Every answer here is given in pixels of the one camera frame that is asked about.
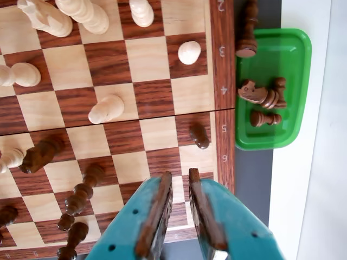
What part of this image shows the teal gripper finger with brown pad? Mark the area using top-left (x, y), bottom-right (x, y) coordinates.
top-left (189, 168), bottom-right (286, 260)
top-left (86, 171), bottom-right (174, 260)

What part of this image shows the light wooden pawn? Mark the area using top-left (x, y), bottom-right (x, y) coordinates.
top-left (177, 41), bottom-right (202, 66)
top-left (128, 0), bottom-right (155, 28)
top-left (0, 147), bottom-right (28, 174)
top-left (87, 94), bottom-right (125, 125)

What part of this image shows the wooden folding chess board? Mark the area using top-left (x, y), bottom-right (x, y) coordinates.
top-left (0, 0), bottom-right (236, 257)

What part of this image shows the dark wooden king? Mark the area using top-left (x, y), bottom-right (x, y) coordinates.
top-left (56, 222), bottom-right (89, 260)

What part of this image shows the dark wooden pawn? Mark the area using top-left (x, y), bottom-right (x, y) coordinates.
top-left (57, 213), bottom-right (76, 232)
top-left (272, 76), bottom-right (288, 109)
top-left (249, 110), bottom-right (283, 128)
top-left (189, 123), bottom-right (211, 150)

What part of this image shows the dark wooden bishop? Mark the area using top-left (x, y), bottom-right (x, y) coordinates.
top-left (0, 205), bottom-right (19, 229)
top-left (234, 0), bottom-right (260, 59)

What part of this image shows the green plastic tray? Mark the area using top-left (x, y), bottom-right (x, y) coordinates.
top-left (234, 28), bottom-right (313, 151)

